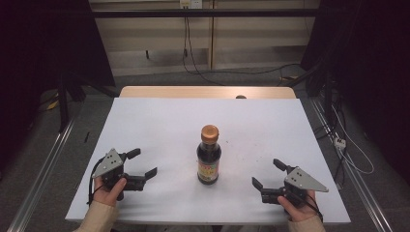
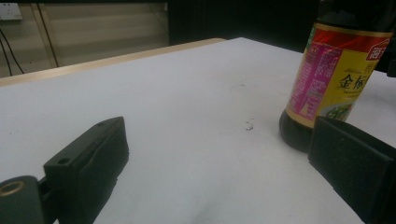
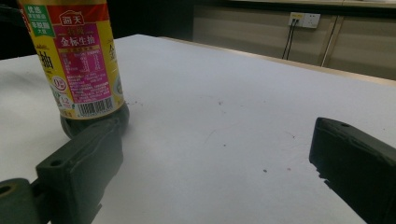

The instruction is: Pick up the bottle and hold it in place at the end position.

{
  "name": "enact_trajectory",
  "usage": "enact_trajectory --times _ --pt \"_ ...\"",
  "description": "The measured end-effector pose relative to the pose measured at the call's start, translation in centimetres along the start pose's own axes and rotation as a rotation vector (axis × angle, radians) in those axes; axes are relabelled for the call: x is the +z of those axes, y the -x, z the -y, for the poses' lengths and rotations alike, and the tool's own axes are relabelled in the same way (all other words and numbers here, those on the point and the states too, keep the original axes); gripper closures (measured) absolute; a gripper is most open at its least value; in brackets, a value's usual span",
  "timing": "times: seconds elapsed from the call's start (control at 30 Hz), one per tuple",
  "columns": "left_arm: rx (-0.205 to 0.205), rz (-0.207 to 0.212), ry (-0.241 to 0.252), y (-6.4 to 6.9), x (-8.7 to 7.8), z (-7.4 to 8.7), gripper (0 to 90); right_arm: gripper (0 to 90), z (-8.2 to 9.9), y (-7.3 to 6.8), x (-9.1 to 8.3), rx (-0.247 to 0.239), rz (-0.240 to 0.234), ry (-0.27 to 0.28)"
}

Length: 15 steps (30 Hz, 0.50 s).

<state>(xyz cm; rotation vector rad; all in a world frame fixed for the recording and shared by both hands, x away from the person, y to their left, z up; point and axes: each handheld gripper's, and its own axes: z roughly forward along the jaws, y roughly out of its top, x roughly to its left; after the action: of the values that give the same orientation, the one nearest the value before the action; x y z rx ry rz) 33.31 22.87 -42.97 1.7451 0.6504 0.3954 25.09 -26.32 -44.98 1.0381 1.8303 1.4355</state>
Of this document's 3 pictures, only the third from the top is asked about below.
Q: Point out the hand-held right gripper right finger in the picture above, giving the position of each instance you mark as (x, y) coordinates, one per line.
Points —
(358, 161)

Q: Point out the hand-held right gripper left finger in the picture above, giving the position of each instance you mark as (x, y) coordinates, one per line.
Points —
(84, 168)

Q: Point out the soy sauce bottle yellow label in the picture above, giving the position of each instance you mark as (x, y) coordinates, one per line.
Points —
(81, 62)

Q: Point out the white table mat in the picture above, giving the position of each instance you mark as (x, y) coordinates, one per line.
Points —
(202, 124)

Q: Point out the white wall socket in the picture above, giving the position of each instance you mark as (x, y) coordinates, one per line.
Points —
(306, 20)

